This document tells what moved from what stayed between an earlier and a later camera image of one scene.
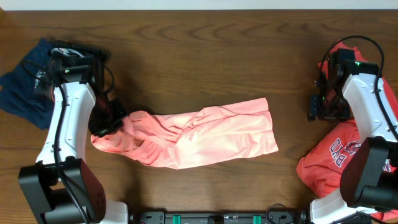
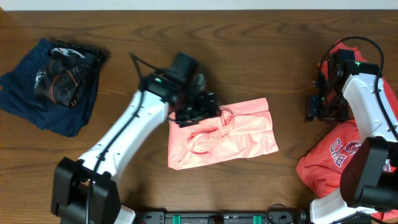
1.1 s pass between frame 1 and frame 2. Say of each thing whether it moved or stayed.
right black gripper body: stayed
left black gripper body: moved
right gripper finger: stayed
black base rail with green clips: stayed
